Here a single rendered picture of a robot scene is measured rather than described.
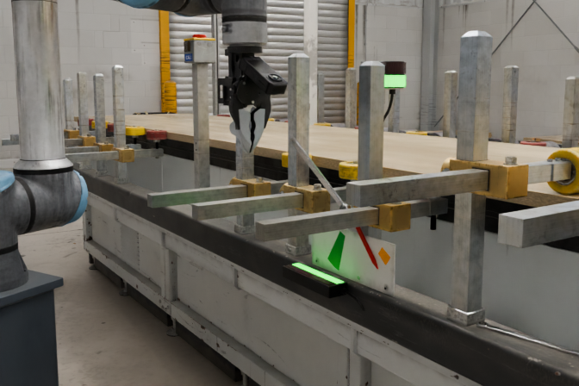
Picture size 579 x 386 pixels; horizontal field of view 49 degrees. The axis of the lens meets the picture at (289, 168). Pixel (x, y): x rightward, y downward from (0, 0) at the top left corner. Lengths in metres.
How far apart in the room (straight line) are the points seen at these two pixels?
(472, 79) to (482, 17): 10.04
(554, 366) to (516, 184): 0.26
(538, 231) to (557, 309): 0.59
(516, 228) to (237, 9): 0.77
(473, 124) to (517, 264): 0.36
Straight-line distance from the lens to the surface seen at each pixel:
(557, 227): 0.71
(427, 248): 1.45
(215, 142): 2.20
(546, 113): 10.14
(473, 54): 1.04
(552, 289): 1.26
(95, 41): 9.15
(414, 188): 0.90
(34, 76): 1.74
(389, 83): 1.24
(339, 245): 1.31
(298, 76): 1.41
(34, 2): 1.75
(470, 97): 1.04
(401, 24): 11.54
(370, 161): 1.22
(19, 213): 1.69
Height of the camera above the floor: 1.09
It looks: 8 degrees down
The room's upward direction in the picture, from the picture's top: straight up
